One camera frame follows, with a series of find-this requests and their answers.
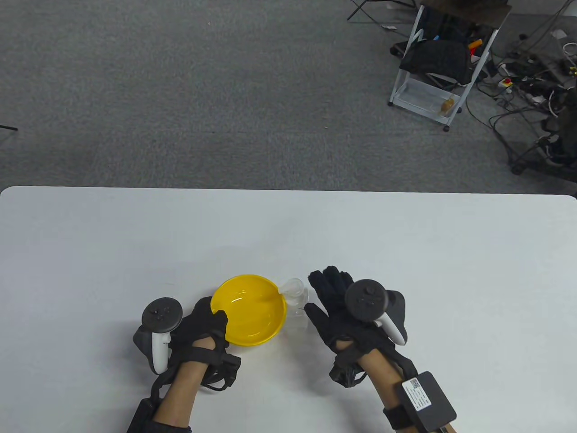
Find person's left hand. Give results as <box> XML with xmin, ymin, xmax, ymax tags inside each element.
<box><xmin>169</xmin><ymin>296</ymin><xmax>230</xmax><ymax>364</ymax></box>

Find black folding stand legs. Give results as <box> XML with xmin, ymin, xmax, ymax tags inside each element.
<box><xmin>346</xmin><ymin>0</ymin><xmax>420</xmax><ymax>22</ymax></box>

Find person's left forearm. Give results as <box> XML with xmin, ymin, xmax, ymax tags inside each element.
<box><xmin>151</xmin><ymin>359</ymin><xmax>212</xmax><ymax>429</ymax></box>

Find black bag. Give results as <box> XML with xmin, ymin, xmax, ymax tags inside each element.
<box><xmin>399</xmin><ymin>40</ymin><xmax>474</xmax><ymax>86</ymax></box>

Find black forearm strap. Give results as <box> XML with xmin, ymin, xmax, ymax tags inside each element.
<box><xmin>383</xmin><ymin>404</ymin><xmax>417</xmax><ymax>430</ymax></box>

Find tangle of black cables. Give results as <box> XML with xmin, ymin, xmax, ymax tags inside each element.
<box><xmin>464</xmin><ymin>0</ymin><xmax>577</xmax><ymax>176</ymax></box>

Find black and white controller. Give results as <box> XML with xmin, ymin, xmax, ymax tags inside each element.
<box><xmin>133</xmin><ymin>297</ymin><xmax>183</xmax><ymax>375</ymax></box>
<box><xmin>344</xmin><ymin>279</ymin><xmax>408</xmax><ymax>346</ymax></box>

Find yellow bowl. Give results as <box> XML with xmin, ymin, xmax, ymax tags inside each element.
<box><xmin>211</xmin><ymin>275</ymin><xmax>287</xmax><ymax>347</ymax></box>

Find white rolling cart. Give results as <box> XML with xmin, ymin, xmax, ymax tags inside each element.
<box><xmin>389</xmin><ymin>0</ymin><xmax>512</xmax><ymax>132</ymax></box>

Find person's right hand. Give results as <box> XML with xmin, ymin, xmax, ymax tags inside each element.
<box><xmin>304</xmin><ymin>266</ymin><xmax>398</xmax><ymax>361</ymax></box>

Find black sensor box white label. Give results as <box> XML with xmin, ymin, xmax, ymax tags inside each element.
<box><xmin>400</xmin><ymin>372</ymin><xmax>457</xmax><ymax>433</ymax></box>

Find black forearm pack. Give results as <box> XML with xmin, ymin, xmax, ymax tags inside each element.
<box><xmin>126</xmin><ymin>397</ymin><xmax>156</xmax><ymax>433</ymax></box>

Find black wheeled stand base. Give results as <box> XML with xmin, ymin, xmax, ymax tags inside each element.
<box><xmin>509</xmin><ymin>135</ymin><xmax>577</xmax><ymax>181</ymax></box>

